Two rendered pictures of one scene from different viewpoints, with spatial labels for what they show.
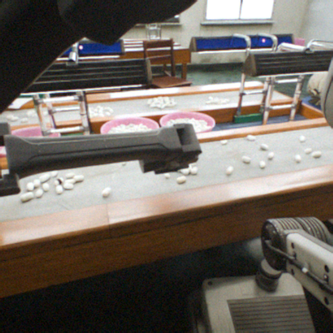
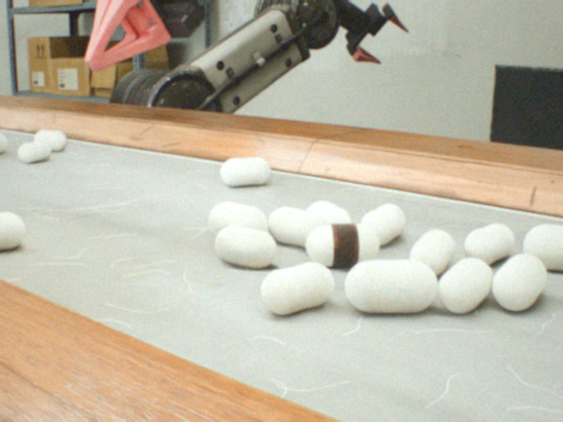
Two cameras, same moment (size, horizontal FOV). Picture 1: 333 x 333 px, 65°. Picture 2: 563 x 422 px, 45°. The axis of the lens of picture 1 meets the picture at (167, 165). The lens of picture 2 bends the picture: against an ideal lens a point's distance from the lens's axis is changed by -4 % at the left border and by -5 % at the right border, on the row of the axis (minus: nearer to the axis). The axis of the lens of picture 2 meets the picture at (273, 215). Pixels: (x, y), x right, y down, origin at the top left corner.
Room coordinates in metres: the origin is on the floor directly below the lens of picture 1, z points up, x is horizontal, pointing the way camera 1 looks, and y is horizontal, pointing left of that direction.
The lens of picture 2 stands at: (0.93, 0.61, 0.85)
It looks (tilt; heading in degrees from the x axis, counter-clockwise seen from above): 15 degrees down; 235
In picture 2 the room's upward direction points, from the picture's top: straight up
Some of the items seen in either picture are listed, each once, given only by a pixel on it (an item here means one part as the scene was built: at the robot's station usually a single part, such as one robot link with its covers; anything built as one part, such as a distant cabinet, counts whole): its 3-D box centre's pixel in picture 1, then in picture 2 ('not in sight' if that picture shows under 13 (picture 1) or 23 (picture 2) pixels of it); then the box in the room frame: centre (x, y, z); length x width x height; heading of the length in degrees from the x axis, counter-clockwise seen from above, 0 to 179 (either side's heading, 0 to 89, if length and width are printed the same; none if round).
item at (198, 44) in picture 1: (244, 42); not in sight; (1.59, -0.42, 1.08); 0.62 x 0.08 x 0.07; 106
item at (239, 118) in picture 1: (247, 79); not in sight; (1.51, -0.45, 0.90); 0.20 x 0.19 x 0.45; 106
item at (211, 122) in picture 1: (186, 130); not in sight; (1.20, -0.10, 0.72); 0.27 x 0.27 x 0.10
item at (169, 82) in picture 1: (168, 81); not in sight; (3.25, -0.01, 0.45); 0.44 x 0.43 x 0.91; 124
